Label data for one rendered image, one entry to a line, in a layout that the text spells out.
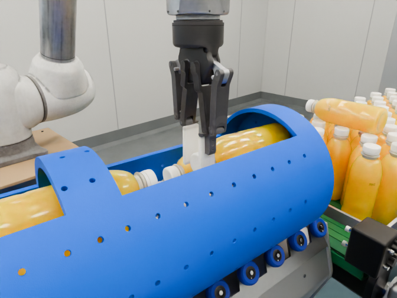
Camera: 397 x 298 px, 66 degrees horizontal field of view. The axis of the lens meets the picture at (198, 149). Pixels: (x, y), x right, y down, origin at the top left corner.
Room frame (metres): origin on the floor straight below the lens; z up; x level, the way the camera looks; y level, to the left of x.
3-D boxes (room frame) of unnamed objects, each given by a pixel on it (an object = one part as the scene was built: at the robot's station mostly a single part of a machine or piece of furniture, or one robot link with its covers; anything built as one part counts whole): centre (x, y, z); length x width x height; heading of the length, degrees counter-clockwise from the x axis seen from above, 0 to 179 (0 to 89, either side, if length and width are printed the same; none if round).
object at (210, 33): (0.47, 0.00, 1.36); 0.08 x 0.07 x 0.09; 37
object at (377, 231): (0.51, -0.37, 0.95); 0.10 x 0.07 x 0.10; 37
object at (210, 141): (0.44, -0.02, 1.23); 0.03 x 0.01 x 0.05; 37
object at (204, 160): (0.45, -0.01, 1.20); 0.03 x 0.01 x 0.07; 127
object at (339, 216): (0.70, -0.27, 0.96); 0.40 x 0.01 x 0.03; 37
